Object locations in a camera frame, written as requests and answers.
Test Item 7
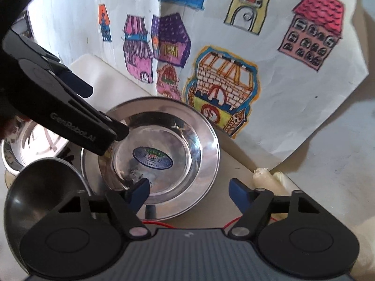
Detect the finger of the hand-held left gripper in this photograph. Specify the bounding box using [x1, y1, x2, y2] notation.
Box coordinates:
[100, 112, 130, 141]
[3, 31, 94, 99]

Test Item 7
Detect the steel plate with oval sticker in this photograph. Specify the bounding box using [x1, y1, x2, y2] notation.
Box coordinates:
[81, 96, 221, 221]

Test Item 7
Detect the white rolled cloth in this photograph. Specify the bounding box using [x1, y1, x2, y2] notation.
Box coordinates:
[252, 167, 296, 196]

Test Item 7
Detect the house drawing wall poster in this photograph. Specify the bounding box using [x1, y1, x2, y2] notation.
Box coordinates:
[95, 0, 370, 164]

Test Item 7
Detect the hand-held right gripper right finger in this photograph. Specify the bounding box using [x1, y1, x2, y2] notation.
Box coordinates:
[228, 178, 321, 239]

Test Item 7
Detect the printed white tablecloth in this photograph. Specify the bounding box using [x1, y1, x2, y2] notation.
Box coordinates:
[4, 53, 302, 229]

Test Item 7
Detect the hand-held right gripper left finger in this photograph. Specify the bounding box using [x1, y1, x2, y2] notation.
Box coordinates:
[57, 178, 151, 240]

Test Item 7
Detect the red cable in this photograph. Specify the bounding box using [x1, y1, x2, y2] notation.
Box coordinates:
[140, 215, 280, 229]

